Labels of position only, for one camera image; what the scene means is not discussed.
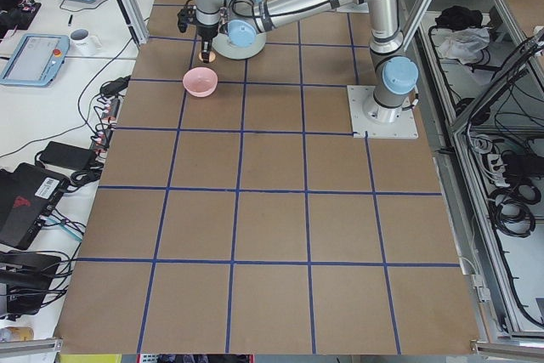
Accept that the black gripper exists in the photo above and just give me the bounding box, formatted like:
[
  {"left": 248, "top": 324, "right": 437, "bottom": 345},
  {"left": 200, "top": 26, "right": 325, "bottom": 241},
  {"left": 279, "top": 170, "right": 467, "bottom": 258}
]
[{"left": 177, "top": 3, "right": 217, "bottom": 55}]

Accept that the brown egg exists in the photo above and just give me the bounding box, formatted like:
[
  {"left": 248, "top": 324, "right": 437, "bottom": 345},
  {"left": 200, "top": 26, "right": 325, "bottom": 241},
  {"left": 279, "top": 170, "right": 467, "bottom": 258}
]
[{"left": 199, "top": 52, "right": 216, "bottom": 64}]

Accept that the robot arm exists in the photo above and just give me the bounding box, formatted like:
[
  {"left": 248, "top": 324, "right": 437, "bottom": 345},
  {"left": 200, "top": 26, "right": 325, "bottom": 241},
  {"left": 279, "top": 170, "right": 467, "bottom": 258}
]
[{"left": 178, "top": 0, "right": 408, "bottom": 115}]

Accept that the pale green electric pot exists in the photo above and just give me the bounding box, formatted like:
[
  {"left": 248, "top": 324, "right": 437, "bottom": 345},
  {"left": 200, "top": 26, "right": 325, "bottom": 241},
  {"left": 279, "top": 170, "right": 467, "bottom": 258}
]
[{"left": 211, "top": 26, "right": 268, "bottom": 61}]

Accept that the pink bowl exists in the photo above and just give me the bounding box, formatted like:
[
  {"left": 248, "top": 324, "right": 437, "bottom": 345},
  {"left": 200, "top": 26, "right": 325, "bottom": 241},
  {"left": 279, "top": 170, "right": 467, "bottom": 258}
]
[{"left": 182, "top": 67, "right": 218, "bottom": 98}]

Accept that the white mug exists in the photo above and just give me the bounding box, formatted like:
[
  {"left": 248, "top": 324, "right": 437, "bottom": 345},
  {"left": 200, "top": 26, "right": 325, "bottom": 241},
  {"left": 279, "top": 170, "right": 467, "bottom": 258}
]
[{"left": 70, "top": 28, "right": 102, "bottom": 57}]

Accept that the near teach pendant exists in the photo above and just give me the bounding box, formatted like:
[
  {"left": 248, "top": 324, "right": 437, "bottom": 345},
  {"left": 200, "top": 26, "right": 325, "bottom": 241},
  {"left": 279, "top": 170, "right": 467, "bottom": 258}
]
[{"left": 1, "top": 33, "right": 70, "bottom": 88}]

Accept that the black power adapter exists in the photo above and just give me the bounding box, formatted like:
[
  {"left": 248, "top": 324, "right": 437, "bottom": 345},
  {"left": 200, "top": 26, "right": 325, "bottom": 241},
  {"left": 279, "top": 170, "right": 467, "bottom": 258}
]
[{"left": 34, "top": 141, "right": 97, "bottom": 171}]

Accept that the black braided left cable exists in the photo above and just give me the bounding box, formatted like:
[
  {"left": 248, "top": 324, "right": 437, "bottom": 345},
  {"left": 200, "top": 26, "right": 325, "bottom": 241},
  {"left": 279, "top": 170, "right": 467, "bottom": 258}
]
[{"left": 216, "top": 0, "right": 264, "bottom": 37}]

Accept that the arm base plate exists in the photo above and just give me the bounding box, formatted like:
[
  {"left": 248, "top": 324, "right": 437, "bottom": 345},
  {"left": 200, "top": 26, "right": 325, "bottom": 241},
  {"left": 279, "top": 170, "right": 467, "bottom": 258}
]
[
  {"left": 335, "top": 3, "right": 369, "bottom": 14},
  {"left": 347, "top": 85, "right": 418, "bottom": 139}
]

